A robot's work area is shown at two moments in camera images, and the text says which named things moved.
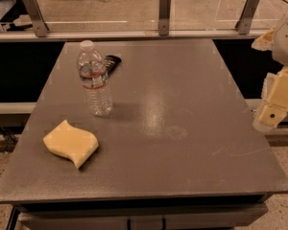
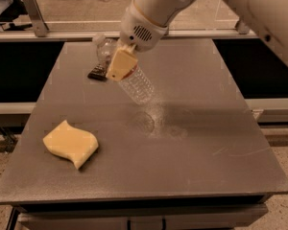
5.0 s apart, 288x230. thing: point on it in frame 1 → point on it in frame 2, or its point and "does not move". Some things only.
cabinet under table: (189, 213) does not move
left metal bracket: (36, 14) does not move
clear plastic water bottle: (91, 68) → (136, 84)
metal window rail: (11, 35) does not move
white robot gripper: (286, 40) → (141, 31)
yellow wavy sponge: (67, 141) does not move
